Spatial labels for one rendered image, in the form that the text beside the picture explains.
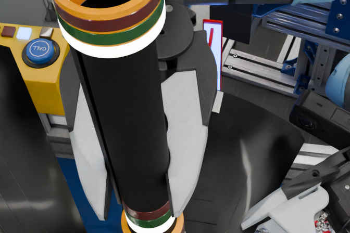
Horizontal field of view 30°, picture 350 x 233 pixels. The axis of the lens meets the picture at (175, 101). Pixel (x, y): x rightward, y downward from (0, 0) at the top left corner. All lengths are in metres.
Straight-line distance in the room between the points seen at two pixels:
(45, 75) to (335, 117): 0.42
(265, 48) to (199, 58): 1.61
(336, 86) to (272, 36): 1.19
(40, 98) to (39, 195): 0.47
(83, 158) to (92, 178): 0.01
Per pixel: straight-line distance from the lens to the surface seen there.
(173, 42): 0.42
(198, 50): 0.42
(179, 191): 0.37
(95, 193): 0.38
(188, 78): 0.41
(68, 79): 0.41
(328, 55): 1.69
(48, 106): 0.98
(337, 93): 0.88
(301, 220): 0.67
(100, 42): 0.25
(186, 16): 0.43
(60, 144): 1.15
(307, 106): 0.72
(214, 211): 0.68
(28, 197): 0.51
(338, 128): 0.72
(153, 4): 0.25
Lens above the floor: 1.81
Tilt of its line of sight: 57 degrees down
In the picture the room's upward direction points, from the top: 5 degrees counter-clockwise
